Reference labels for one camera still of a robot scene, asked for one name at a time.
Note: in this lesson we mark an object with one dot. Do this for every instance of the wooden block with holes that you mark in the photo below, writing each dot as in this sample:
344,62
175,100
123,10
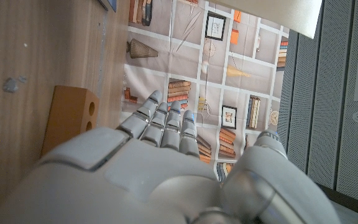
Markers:
67,115

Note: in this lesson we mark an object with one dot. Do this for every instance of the blue book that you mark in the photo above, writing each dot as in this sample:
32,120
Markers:
110,3

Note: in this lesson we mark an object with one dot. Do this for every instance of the printed bookshelf backdrop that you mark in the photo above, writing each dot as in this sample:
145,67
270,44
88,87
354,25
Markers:
185,62

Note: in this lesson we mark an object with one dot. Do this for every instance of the cream file folder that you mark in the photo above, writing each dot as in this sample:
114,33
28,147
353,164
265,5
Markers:
275,14

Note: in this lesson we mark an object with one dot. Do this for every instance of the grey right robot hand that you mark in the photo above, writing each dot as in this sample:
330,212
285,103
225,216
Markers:
154,180

